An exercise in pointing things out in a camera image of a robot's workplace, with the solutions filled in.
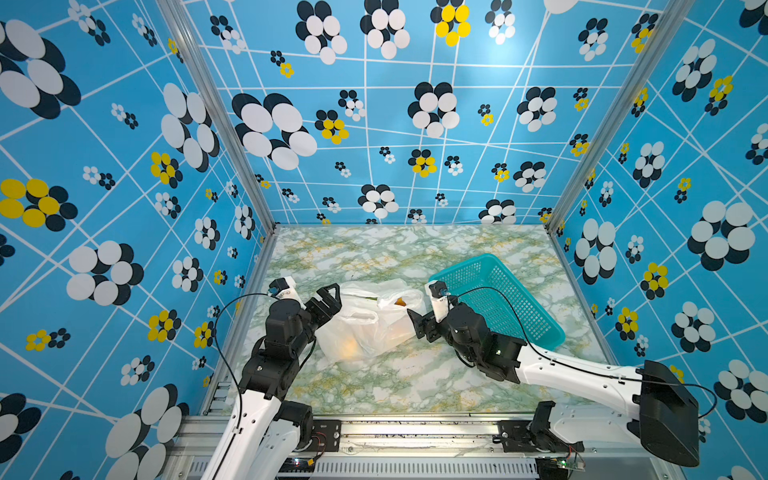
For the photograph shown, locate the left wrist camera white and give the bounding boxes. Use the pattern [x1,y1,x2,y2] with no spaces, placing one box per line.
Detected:
[267,276,304,307]

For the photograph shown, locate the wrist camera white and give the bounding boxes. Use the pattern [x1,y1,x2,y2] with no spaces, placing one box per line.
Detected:
[267,276,304,307]
[425,280,450,323]

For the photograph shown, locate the right aluminium corner post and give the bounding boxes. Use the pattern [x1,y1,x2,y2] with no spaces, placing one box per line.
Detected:
[546,0,695,237]

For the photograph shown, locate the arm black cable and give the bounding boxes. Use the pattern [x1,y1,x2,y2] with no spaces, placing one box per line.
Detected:
[446,285,719,420]
[212,291,278,433]

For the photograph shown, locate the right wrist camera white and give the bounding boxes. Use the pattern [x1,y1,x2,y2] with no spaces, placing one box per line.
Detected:
[425,280,450,323]

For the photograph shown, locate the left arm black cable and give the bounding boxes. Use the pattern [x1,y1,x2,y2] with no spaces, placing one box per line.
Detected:
[212,291,278,433]

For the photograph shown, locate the left aluminium corner post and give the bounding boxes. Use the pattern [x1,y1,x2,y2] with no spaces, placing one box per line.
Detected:
[157,0,276,238]

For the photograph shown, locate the aluminium corner post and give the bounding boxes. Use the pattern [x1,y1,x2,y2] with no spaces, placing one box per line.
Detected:
[546,0,695,237]
[157,0,276,238]

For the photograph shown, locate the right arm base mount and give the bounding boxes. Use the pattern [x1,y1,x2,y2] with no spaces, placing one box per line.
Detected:
[493,400,584,453]

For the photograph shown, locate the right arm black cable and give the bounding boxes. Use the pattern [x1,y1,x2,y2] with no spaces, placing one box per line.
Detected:
[446,285,719,420]

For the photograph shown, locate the teal plastic basket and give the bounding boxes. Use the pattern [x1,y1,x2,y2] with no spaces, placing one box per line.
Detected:
[430,254,566,350]

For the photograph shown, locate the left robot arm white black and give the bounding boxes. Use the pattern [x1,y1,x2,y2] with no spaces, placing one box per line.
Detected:
[202,277,342,479]

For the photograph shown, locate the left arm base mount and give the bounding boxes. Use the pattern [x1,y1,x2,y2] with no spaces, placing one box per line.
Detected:
[296,419,342,453]

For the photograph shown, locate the white plastic bag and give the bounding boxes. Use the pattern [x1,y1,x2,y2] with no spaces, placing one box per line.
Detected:
[316,279,426,363]

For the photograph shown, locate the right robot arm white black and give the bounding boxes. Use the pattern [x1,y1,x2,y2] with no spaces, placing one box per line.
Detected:
[408,303,700,467]

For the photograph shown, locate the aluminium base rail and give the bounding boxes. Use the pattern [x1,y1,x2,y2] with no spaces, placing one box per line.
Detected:
[161,413,685,480]

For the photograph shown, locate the yellow banana bunch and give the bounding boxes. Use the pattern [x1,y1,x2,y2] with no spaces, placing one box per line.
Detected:
[339,339,363,362]

